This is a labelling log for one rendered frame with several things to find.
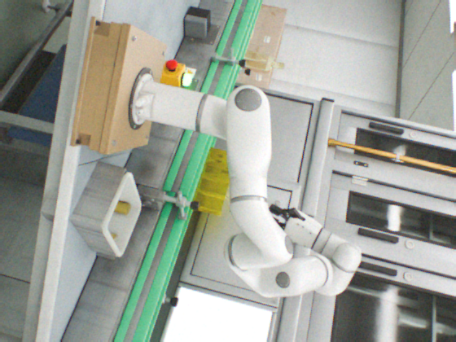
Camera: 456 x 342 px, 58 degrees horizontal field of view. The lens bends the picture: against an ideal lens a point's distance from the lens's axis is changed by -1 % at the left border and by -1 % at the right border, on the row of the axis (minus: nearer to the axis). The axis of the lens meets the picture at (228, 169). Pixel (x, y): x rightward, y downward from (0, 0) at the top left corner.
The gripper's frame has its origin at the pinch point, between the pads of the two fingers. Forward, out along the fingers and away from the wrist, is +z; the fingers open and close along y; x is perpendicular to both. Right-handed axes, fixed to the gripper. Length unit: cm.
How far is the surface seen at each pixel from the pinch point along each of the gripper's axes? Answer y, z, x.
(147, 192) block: 6.0, 33.5, 20.3
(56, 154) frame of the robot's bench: 27, 47, 38
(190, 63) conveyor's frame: 20, 53, -28
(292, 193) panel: -12.4, 1.0, -24.5
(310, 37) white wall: -186, 143, -508
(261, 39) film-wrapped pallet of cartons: -144, 165, -369
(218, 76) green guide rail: 18, 42, -31
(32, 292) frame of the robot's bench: -4, 41, 59
